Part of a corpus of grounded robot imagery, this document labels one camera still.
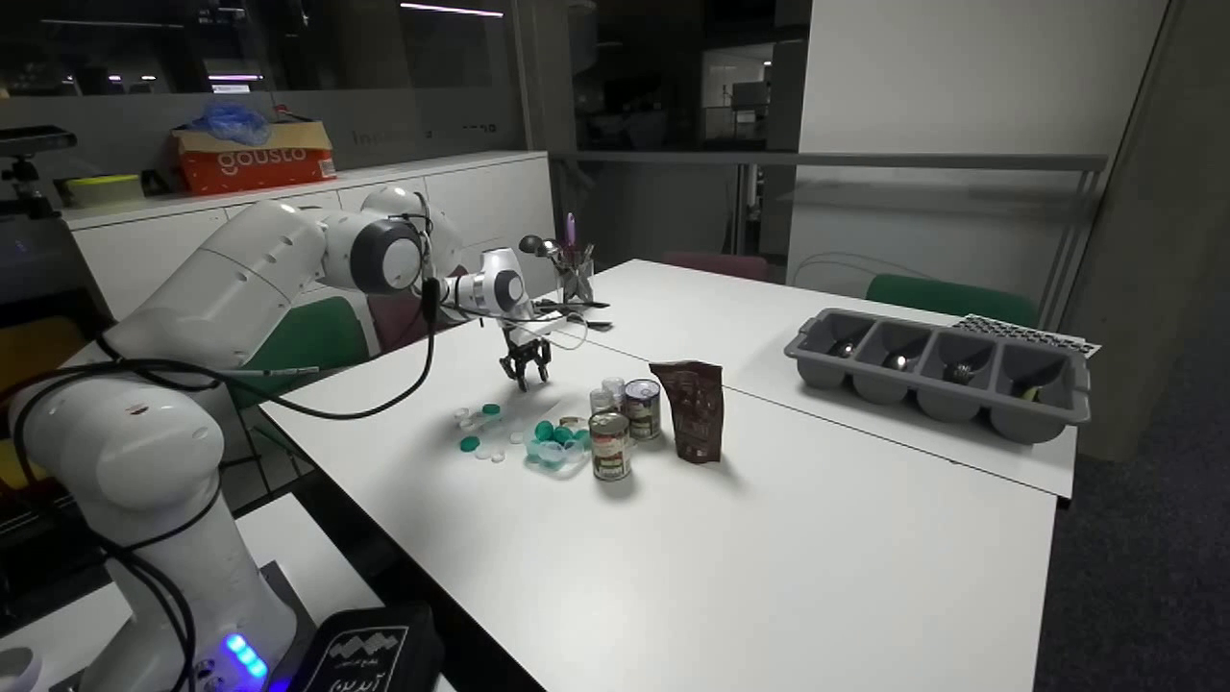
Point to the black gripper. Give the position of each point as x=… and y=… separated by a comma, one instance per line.
x=528, y=340

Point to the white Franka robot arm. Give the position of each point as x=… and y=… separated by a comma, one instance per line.
x=242, y=274

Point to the green bottle cap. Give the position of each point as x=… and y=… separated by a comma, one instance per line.
x=471, y=444
x=490, y=408
x=544, y=431

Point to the small glass jar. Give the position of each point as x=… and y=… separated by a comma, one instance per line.
x=606, y=401
x=644, y=412

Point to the metal clamp stand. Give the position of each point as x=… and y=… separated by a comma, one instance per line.
x=569, y=274

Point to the labelled tin can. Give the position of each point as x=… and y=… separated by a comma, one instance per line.
x=608, y=448

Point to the dark red chair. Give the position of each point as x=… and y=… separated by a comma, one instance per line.
x=717, y=265
x=403, y=326

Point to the brown foil pouch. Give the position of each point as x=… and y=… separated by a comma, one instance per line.
x=693, y=408

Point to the white cabinet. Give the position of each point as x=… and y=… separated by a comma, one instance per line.
x=531, y=194

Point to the green chair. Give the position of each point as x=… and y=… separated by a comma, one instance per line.
x=947, y=296
x=330, y=340

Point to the white robot mounting table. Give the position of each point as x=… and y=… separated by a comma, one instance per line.
x=309, y=552

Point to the black control box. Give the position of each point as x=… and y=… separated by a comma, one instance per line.
x=368, y=656

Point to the orange cardboard box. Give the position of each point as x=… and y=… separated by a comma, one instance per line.
x=254, y=165

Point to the ceiling light strip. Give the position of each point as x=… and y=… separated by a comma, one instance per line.
x=450, y=9

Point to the metal railing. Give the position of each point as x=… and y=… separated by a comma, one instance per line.
x=832, y=161

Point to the blue plastic bag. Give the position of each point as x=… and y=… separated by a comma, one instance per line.
x=231, y=120

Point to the grey cutlery tray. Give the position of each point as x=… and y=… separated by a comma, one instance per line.
x=936, y=398

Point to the yellow green object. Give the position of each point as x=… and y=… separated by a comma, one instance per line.
x=99, y=190

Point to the perforated grey mat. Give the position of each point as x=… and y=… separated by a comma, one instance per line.
x=1024, y=330

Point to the black stand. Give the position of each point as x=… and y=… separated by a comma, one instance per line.
x=26, y=148

